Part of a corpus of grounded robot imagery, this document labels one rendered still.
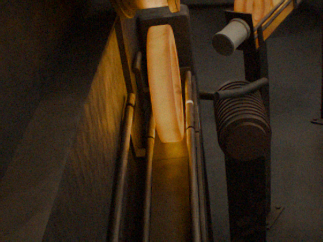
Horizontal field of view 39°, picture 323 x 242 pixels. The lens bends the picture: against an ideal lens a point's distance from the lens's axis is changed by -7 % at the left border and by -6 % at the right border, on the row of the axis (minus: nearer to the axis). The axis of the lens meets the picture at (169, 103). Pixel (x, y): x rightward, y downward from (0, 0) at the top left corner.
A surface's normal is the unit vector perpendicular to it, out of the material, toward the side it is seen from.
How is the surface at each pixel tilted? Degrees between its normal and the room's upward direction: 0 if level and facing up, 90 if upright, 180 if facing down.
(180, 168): 4
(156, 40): 21
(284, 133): 0
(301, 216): 0
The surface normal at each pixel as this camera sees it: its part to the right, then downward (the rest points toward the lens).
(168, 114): -0.03, 0.51
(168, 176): -0.14, -0.83
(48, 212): 0.25, -0.84
